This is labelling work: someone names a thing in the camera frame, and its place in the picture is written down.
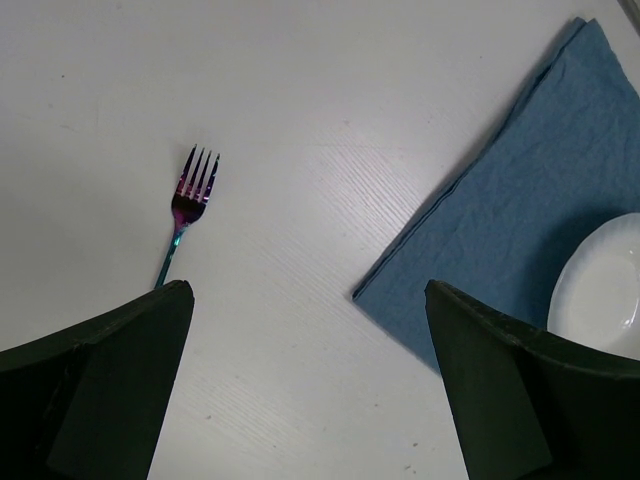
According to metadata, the white blue-rimmed plate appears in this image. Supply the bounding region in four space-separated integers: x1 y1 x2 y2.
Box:
547 213 639 360

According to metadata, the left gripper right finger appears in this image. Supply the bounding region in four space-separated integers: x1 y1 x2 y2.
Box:
425 280 639 479

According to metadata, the blue cloth napkin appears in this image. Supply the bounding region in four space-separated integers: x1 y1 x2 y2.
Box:
352 18 639 368

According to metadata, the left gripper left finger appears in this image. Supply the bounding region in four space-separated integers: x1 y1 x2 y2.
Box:
1 281 195 479

